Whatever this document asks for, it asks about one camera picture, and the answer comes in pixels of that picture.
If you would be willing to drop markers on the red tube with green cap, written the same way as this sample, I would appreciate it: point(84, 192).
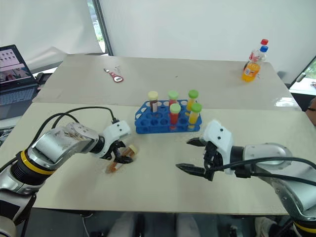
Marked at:
point(174, 113)
point(173, 96)

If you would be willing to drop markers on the brown tube with cream cap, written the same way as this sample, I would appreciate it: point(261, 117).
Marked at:
point(153, 101)

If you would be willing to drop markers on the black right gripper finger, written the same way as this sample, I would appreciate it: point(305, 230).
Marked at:
point(196, 142)
point(191, 169)

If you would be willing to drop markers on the blue test tube rack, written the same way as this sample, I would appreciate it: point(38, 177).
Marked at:
point(154, 122)

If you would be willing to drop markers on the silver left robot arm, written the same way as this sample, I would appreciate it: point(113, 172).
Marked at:
point(61, 143)

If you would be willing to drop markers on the white shoe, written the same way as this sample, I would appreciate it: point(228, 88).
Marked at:
point(265, 225)

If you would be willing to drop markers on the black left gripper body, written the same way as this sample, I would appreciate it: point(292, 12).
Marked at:
point(111, 150)

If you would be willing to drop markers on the black device beside laptop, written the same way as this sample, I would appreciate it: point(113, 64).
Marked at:
point(43, 78)

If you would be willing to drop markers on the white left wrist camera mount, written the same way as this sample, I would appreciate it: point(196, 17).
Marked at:
point(118, 129)

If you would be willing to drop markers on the orange soda bottle blue cap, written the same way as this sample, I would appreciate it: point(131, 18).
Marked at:
point(250, 70)

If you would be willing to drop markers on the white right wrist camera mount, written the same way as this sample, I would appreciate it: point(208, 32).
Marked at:
point(219, 138)

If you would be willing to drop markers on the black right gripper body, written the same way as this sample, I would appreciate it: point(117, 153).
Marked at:
point(211, 160)

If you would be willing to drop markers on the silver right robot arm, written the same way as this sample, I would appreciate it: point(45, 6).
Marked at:
point(271, 153)

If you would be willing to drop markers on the clear bottle with red cap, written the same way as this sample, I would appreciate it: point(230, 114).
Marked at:
point(263, 43)

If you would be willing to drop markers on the dark window frame post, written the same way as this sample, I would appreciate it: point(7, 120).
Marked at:
point(103, 27)

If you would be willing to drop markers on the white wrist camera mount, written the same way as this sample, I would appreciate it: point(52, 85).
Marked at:
point(118, 129)
point(219, 138)

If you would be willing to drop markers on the open laptop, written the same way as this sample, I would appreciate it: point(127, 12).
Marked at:
point(14, 81)

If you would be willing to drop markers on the red handheld tool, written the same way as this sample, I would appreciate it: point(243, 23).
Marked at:
point(116, 77)

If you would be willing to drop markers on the yellow tube with green cap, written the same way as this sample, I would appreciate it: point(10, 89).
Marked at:
point(195, 113)
point(192, 97)

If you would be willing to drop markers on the orange tube with cream cap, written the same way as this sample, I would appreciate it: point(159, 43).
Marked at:
point(132, 149)

